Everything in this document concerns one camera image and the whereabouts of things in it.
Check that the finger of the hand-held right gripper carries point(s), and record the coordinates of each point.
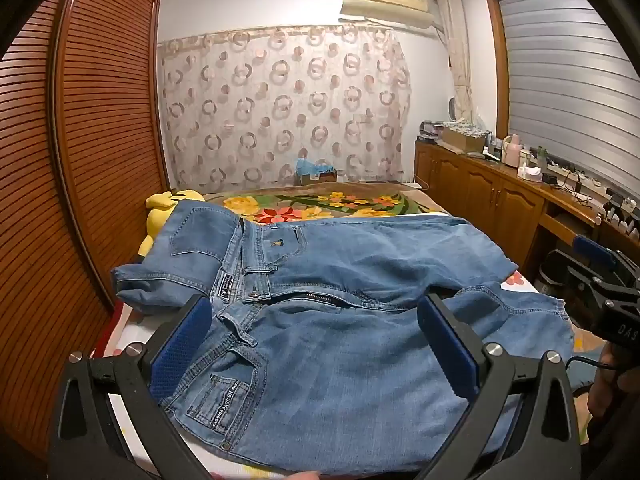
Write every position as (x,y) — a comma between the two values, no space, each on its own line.
(595,255)
(595,287)

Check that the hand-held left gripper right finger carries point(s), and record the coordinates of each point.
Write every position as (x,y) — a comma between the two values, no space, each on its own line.
(450,352)

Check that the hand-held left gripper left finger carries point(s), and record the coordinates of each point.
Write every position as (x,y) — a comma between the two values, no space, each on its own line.
(182,347)

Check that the blue denim pants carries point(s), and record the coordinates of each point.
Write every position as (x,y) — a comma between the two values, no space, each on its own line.
(325,360)

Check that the person's right hand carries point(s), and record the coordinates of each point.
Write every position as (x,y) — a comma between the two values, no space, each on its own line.
(602,390)

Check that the white floral bed sheet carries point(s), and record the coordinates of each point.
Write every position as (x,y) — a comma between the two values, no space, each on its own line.
(130,332)

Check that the red printed blanket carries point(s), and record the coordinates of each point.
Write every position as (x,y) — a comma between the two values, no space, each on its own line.
(107,330)

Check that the pink jug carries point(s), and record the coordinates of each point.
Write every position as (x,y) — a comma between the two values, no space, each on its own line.
(512,152)

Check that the yellow plush toy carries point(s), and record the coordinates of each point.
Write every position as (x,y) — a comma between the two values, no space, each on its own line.
(160,215)

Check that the wooden cabinet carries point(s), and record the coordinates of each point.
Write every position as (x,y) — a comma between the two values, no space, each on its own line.
(480,185)

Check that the open cardboard box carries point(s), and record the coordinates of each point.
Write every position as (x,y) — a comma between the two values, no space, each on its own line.
(462,141)

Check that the grey window blind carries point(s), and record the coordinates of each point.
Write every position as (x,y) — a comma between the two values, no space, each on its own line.
(565,75)

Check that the wooden slatted wardrobe door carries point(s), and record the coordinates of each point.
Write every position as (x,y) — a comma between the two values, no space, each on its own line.
(35,235)
(110,110)

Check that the small cardboard box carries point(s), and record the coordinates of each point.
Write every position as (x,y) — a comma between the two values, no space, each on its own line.
(322,177)

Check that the tied beige curtain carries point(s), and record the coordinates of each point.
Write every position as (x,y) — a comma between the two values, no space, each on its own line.
(460,60)

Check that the circle patterned curtain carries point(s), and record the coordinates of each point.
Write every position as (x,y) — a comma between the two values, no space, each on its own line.
(280,110)

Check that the beige air conditioner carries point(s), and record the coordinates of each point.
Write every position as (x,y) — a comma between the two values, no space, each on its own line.
(385,2)

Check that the wooden window frame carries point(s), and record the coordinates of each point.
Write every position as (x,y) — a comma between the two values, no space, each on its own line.
(495,60)

